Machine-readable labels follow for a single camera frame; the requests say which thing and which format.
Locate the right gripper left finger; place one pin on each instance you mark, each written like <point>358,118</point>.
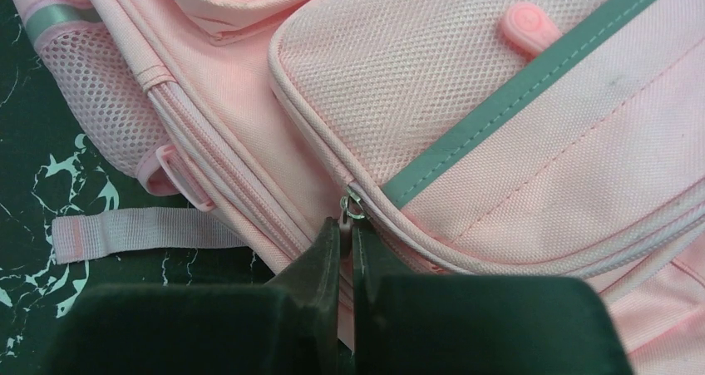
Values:
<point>287,326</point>

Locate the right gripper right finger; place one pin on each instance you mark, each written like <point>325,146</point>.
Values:
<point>411,323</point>

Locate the pink student backpack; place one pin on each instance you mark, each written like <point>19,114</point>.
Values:
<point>472,138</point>

